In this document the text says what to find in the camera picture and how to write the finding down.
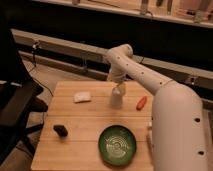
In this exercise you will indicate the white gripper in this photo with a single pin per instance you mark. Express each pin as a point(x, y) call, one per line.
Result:
point(118, 76)

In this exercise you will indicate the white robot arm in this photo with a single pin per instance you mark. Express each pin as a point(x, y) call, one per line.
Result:
point(178, 134)

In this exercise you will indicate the green ceramic bowl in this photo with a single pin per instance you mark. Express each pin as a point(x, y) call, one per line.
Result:
point(117, 145)

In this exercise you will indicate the black eraser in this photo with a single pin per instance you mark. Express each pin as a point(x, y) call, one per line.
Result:
point(60, 130)

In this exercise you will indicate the orange carrot toy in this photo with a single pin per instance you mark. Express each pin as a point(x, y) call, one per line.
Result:
point(140, 105)

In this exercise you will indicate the white crumpled cloth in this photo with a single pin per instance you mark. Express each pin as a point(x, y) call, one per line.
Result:
point(82, 97)

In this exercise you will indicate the white plastic bottle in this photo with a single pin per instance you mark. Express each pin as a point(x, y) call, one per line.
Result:
point(149, 135)

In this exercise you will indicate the black office chair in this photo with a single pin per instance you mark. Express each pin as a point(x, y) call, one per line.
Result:
point(18, 95)

